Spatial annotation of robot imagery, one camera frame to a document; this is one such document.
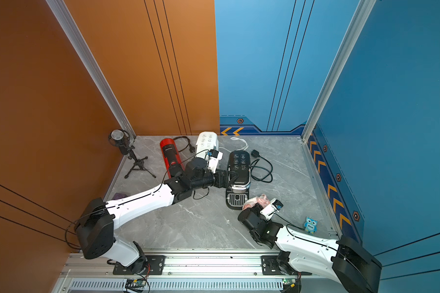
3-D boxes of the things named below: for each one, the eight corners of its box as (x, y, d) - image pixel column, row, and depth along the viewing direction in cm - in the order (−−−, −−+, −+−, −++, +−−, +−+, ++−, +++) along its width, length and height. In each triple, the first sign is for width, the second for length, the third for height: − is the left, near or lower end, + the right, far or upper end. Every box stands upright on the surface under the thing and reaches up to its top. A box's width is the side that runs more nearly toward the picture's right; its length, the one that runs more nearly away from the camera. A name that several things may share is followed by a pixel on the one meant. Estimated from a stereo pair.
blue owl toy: (303, 230, 84) (304, 228, 83) (305, 218, 88) (306, 216, 86) (314, 235, 83) (316, 233, 81) (316, 222, 87) (317, 220, 85)
